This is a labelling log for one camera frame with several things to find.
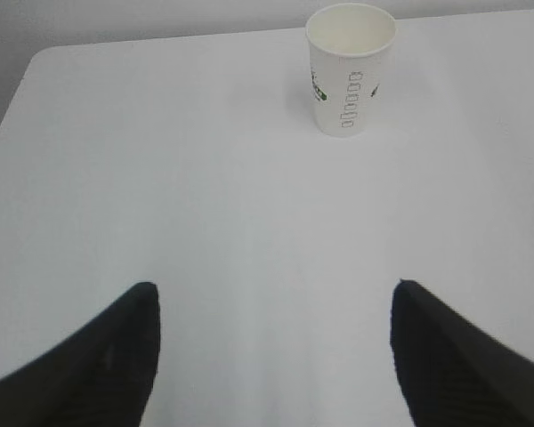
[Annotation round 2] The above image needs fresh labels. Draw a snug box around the white paper cup green logo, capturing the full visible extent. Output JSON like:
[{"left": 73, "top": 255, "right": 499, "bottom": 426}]
[{"left": 305, "top": 3, "right": 397, "bottom": 137}]

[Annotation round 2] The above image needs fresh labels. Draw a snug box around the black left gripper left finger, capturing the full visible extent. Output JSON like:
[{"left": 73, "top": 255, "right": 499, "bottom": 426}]
[{"left": 0, "top": 282, "right": 161, "bottom": 426}]

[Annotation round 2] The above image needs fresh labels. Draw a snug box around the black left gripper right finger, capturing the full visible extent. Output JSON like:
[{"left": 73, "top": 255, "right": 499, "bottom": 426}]
[{"left": 391, "top": 280, "right": 534, "bottom": 426}]

